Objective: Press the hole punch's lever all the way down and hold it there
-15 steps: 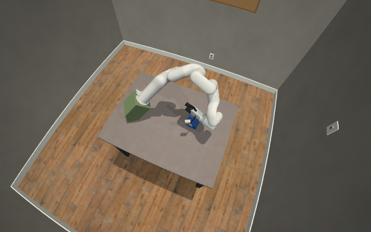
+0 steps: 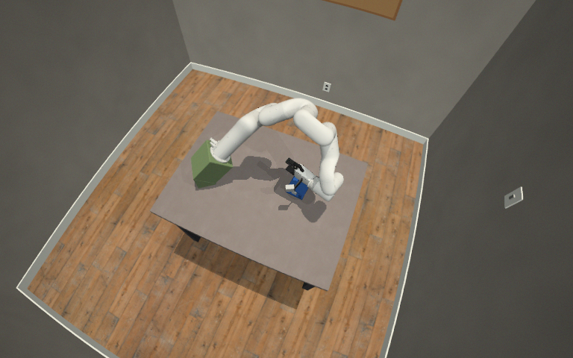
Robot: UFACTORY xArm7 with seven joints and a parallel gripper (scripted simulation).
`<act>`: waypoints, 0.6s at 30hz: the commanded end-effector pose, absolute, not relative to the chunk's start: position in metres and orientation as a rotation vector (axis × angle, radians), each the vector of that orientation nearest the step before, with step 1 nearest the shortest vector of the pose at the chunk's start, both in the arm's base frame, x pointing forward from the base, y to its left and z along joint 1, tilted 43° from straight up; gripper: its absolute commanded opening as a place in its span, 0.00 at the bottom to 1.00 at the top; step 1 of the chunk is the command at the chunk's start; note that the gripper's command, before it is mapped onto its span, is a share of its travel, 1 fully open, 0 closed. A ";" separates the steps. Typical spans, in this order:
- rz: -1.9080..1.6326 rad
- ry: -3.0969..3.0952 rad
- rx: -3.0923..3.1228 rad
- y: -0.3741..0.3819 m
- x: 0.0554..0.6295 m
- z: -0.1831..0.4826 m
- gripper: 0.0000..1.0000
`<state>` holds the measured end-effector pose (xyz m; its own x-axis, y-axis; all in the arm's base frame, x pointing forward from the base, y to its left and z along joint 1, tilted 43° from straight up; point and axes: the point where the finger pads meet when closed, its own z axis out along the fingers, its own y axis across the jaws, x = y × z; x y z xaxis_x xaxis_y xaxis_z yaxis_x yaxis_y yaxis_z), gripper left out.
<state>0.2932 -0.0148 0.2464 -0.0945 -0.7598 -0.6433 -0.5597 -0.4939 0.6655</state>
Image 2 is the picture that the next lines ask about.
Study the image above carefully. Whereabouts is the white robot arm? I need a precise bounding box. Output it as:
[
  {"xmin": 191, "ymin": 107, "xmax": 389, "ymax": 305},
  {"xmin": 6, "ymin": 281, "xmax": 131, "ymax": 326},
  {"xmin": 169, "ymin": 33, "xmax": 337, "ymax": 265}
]
[{"xmin": 210, "ymin": 98, "xmax": 344, "ymax": 201}]

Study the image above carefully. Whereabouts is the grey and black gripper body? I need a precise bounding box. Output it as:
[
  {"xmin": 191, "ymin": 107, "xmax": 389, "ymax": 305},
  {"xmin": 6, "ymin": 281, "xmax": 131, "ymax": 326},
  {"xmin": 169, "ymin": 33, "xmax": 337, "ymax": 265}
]
[{"xmin": 294, "ymin": 164, "xmax": 316, "ymax": 187}]

